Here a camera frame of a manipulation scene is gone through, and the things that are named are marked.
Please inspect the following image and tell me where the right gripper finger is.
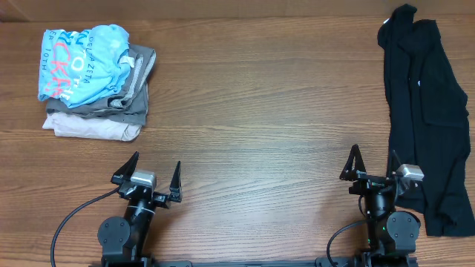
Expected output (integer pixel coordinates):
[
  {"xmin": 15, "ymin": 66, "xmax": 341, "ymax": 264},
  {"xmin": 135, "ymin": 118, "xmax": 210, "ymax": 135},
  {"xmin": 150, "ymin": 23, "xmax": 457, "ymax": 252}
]
[
  {"xmin": 387, "ymin": 149, "xmax": 401, "ymax": 177},
  {"xmin": 339, "ymin": 144, "xmax": 367, "ymax": 181}
]

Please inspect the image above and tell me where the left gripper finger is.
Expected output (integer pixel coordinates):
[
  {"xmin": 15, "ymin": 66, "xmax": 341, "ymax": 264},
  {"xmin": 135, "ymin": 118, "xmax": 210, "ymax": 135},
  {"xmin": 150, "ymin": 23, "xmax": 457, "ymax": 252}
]
[
  {"xmin": 111, "ymin": 151, "xmax": 140, "ymax": 185},
  {"xmin": 169, "ymin": 161, "xmax": 183, "ymax": 202}
]

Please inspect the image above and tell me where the black t-shirt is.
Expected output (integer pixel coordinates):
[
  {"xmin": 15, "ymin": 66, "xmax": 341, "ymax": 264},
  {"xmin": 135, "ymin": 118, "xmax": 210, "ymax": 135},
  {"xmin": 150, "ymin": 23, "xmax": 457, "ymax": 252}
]
[{"xmin": 377, "ymin": 4, "xmax": 417, "ymax": 165}]

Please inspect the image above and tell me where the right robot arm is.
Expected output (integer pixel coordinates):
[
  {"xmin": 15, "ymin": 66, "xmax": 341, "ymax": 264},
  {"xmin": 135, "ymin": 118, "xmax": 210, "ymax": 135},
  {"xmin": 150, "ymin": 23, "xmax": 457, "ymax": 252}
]
[{"xmin": 330, "ymin": 145, "xmax": 424, "ymax": 267}]

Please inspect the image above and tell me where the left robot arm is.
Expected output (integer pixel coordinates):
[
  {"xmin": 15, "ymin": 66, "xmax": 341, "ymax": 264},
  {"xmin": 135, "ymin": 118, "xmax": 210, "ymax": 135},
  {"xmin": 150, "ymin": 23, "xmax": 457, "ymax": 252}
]
[{"xmin": 97, "ymin": 152, "xmax": 183, "ymax": 266}]

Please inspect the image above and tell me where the grey folded shirt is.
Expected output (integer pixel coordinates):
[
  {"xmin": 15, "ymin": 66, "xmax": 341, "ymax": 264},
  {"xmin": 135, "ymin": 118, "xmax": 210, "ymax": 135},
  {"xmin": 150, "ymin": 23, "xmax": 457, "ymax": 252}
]
[{"xmin": 46, "ymin": 44, "xmax": 157, "ymax": 125}]

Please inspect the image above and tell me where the beige folded shirt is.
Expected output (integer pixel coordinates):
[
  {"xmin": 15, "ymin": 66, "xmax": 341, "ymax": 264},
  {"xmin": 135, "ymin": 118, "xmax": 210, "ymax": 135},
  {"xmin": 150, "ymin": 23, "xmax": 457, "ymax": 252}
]
[{"xmin": 42, "ymin": 112, "xmax": 142, "ymax": 142}]

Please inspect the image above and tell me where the light blue printed t-shirt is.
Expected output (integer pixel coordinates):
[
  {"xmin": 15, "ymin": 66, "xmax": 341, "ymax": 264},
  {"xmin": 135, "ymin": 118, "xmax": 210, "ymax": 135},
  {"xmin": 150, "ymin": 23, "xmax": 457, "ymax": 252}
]
[{"xmin": 38, "ymin": 24, "xmax": 134, "ymax": 108}]

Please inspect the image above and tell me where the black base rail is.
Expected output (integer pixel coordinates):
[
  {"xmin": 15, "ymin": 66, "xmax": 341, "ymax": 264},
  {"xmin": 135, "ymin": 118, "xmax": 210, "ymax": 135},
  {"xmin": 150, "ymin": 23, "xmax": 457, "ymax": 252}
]
[{"xmin": 91, "ymin": 257, "xmax": 419, "ymax": 267}]

